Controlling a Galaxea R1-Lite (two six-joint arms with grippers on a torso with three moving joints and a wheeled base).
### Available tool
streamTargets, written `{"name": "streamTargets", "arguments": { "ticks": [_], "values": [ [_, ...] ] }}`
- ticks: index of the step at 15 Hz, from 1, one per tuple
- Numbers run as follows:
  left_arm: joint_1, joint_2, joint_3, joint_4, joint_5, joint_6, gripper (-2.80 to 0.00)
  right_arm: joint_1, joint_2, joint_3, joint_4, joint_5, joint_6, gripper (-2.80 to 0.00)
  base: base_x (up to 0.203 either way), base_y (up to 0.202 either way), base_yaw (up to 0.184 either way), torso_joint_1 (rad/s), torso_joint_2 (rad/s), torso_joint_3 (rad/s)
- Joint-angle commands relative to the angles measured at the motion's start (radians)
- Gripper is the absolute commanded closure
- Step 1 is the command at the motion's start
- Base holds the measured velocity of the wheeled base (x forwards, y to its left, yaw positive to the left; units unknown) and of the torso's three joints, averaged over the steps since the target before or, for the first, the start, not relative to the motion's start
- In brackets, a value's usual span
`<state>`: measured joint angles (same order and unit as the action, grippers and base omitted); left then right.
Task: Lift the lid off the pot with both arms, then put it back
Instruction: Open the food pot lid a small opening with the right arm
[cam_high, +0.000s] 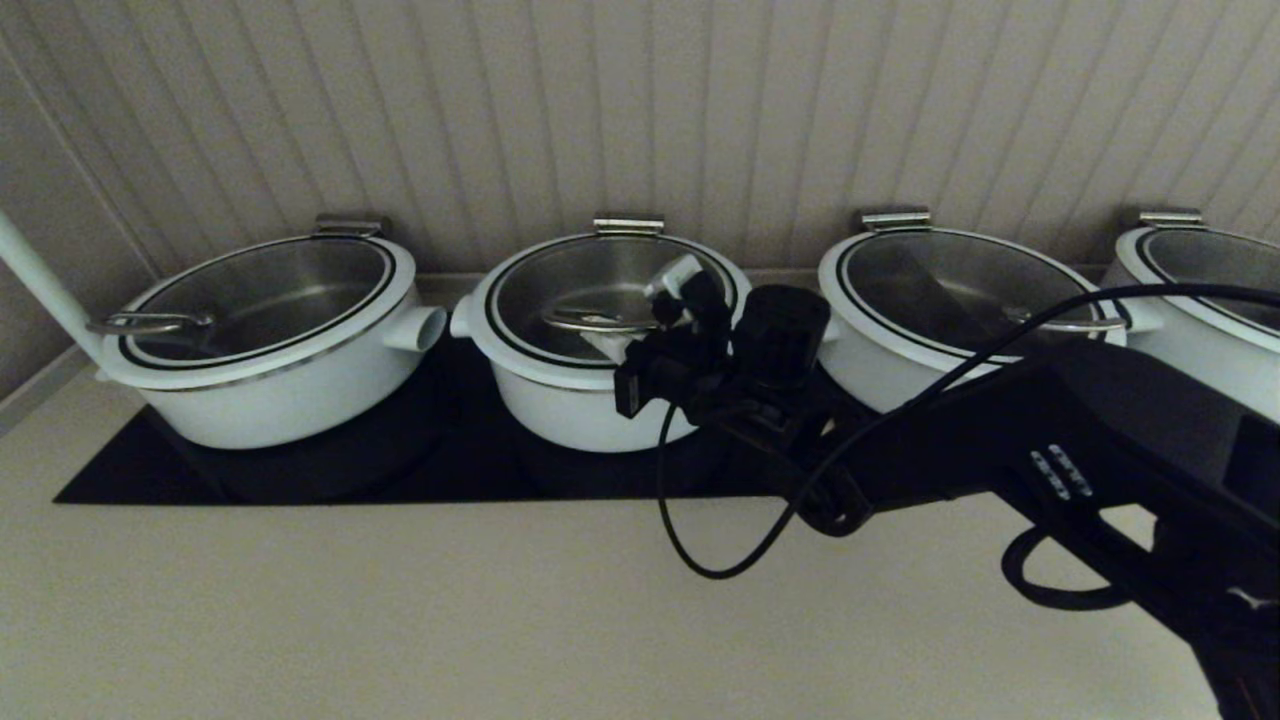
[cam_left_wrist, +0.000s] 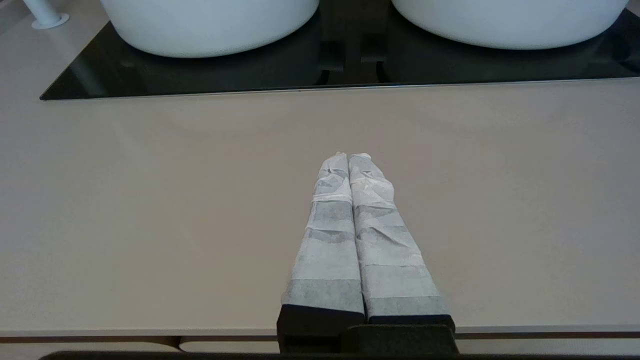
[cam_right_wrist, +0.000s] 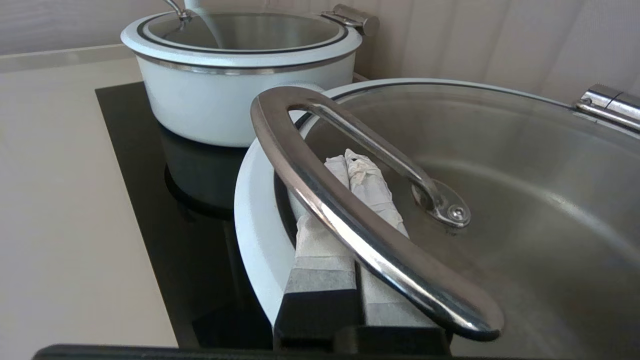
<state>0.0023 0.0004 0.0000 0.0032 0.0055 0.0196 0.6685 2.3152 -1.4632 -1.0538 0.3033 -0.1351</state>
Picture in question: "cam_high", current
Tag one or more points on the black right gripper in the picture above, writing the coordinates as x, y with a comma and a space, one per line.
690, 370

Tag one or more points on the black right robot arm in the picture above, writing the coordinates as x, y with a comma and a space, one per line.
1100, 450

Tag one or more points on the black glass induction cooktop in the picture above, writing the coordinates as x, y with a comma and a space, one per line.
400, 470

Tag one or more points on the white slanted pole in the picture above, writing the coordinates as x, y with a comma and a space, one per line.
45, 280

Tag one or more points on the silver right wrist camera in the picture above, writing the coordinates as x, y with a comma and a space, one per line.
672, 275

